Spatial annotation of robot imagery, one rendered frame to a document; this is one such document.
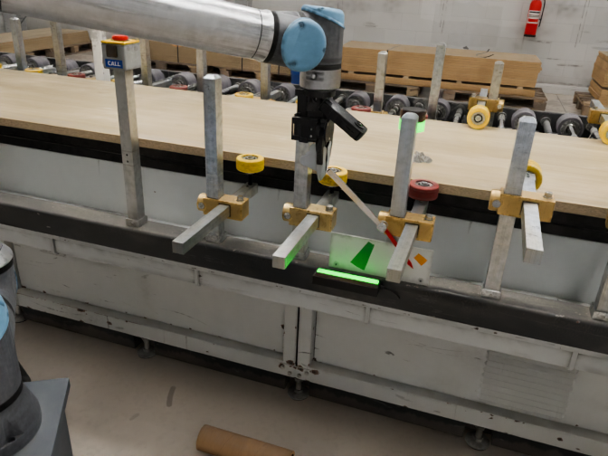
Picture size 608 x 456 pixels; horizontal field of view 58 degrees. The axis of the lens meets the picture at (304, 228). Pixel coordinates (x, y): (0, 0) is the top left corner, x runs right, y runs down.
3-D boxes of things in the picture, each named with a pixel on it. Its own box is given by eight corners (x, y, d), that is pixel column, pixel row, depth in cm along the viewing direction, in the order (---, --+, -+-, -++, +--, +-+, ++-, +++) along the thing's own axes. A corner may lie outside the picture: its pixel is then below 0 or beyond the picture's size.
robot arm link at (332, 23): (291, 3, 117) (334, 4, 121) (289, 64, 122) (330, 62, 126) (309, 6, 109) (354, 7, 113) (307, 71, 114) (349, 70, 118)
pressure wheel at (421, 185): (432, 230, 147) (438, 189, 142) (401, 224, 149) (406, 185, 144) (434, 218, 153) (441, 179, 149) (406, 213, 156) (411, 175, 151)
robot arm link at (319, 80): (346, 66, 123) (334, 72, 115) (344, 88, 125) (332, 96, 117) (308, 61, 125) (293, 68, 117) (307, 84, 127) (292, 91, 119)
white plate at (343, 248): (427, 287, 139) (433, 251, 134) (327, 266, 146) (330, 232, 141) (428, 285, 139) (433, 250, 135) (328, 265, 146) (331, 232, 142)
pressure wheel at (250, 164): (268, 195, 163) (269, 158, 159) (242, 199, 160) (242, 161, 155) (256, 186, 170) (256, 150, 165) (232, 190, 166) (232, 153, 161)
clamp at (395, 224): (430, 242, 134) (433, 223, 132) (375, 232, 138) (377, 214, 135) (432, 233, 139) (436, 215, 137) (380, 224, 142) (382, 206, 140)
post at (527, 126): (494, 311, 136) (537, 119, 116) (479, 308, 137) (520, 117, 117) (495, 304, 139) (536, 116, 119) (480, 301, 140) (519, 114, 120)
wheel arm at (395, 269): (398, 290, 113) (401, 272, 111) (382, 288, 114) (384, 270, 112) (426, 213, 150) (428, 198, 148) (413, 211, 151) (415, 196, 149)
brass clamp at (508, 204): (550, 223, 122) (555, 203, 120) (487, 213, 126) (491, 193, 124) (548, 213, 128) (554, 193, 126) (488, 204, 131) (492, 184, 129)
